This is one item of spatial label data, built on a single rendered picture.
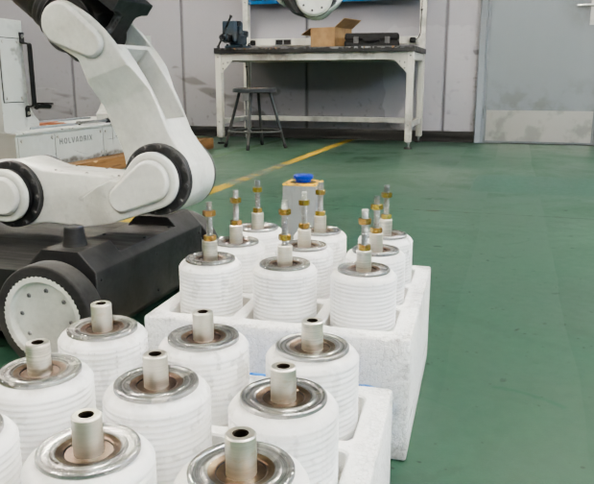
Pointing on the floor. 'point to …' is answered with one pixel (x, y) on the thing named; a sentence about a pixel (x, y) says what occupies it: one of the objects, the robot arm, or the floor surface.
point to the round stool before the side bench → (258, 115)
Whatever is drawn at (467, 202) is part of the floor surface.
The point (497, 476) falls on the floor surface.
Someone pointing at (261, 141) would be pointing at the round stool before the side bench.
